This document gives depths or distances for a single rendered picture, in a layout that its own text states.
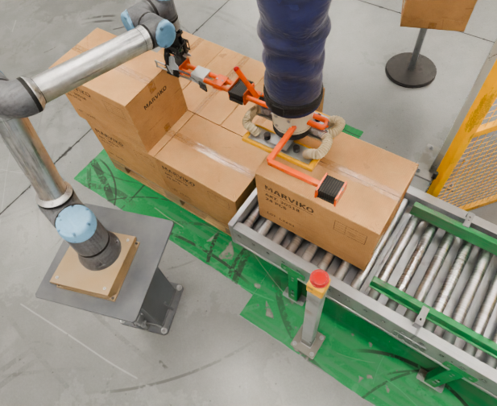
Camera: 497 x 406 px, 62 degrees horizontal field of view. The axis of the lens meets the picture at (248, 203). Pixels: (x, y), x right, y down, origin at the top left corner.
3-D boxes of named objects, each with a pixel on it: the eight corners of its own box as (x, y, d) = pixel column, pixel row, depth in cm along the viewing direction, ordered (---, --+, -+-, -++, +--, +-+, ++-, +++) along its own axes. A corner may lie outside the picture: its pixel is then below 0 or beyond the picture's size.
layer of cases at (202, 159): (320, 129, 296) (325, 87, 262) (242, 234, 259) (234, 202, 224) (192, 72, 338) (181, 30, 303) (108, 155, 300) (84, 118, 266)
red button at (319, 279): (332, 279, 151) (333, 275, 148) (322, 294, 148) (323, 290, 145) (315, 268, 153) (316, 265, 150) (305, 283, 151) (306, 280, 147)
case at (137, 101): (188, 109, 262) (172, 59, 228) (147, 153, 247) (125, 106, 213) (120, 77, 283) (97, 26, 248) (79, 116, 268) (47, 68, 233)
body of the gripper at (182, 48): (180, 61, 175) (173, 37, 165) (165, 55, 178) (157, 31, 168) (191, 51, 178) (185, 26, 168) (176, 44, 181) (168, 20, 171)
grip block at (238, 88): (256, 92, 178) (255, 81, 173) (244, 106, 174) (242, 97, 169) (240, 85, 181) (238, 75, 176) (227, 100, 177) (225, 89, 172)
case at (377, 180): (398, 209, 213) (419, 163, 179) (364, 271, 198) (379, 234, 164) (297, 162, 234) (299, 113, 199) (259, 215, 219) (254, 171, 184)
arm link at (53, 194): (62, 238, 178) (-35, 92, 120) (43, 216, 186) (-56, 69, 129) (93, 219, 184) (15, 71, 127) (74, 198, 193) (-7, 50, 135)
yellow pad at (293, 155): (323, 155, 170) (324, 147, 166) (312, 172, 166) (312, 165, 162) (254, 125, 182) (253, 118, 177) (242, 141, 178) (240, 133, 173)
